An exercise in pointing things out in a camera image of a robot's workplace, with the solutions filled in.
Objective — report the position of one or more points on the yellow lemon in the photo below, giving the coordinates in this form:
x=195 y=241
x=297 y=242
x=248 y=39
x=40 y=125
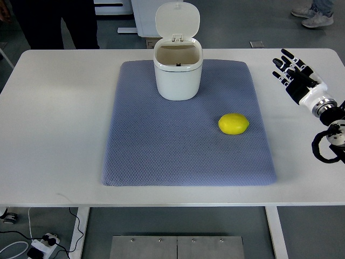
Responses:
x=233 y=123

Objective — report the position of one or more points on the caster wheel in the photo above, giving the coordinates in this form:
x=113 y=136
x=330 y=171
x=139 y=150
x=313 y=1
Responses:
x=8 y=217

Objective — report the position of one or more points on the cardboard box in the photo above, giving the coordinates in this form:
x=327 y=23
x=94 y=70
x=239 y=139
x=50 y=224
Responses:
x=151 y=42

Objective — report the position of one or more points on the white appliance with slot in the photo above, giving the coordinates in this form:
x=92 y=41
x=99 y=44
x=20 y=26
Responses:
x=113 y=7

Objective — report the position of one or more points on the blue-grey textured mat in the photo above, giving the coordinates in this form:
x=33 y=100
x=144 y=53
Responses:
x=157 y=142

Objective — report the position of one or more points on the person in black trousers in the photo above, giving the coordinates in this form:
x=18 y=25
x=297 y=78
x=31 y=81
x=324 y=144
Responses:
x=40 y=22

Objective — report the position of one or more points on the white left table leg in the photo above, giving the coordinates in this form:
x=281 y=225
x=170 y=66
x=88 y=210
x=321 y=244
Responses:
x=79 y=233

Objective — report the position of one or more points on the white trash bin with lid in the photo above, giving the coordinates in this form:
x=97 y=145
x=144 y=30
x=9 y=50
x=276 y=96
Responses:
x=178 y=57

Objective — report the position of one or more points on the white cabinet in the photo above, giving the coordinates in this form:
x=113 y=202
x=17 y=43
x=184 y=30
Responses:
x=144 y=14

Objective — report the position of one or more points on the grey metal base plate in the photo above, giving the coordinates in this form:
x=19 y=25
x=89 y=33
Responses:
x=177 y=247

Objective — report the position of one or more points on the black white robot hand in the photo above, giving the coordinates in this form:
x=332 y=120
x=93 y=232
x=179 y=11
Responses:
x=303 y=84

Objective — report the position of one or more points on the grey floor socket plate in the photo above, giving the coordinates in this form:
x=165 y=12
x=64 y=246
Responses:
x=257 y=44

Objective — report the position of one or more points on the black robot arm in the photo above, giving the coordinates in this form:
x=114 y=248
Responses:
x=333 y=118

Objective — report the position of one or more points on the white power strip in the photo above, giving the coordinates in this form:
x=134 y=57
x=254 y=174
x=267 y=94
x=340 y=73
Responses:
x=47 y=244

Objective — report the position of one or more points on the white right table leg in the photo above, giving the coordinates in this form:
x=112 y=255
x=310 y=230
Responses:
x=277 y=237

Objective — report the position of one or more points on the grey sneaker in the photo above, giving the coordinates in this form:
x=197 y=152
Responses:
x=318 y=13

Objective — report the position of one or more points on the white table leg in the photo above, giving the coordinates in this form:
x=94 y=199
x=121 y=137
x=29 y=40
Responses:
x=79 y=233
x=277 y=237

